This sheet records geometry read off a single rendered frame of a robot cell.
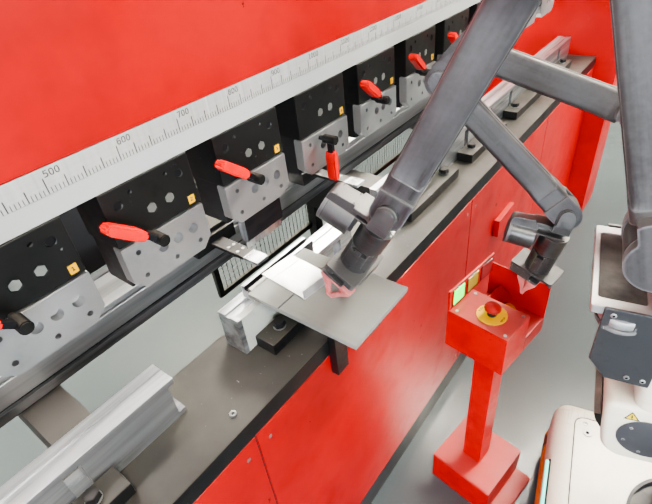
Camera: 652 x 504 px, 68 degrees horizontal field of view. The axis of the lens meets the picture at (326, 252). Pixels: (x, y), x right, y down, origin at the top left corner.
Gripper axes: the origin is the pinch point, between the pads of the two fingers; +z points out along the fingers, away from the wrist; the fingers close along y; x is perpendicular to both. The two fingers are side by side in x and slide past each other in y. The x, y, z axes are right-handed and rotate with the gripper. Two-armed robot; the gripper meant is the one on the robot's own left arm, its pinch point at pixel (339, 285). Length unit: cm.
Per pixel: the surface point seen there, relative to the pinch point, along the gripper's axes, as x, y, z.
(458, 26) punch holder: -25, -78, -19
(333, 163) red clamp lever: -17.1, -14.2, -10.1
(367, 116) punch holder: -21.2, -31.9, -11.0
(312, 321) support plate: 1.1, 8.8, 1.8
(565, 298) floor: 70, -139, 77
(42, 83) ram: -35, 31, -33
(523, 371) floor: 69, -87, 78
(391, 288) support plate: 7.9, -6.3, -2.1
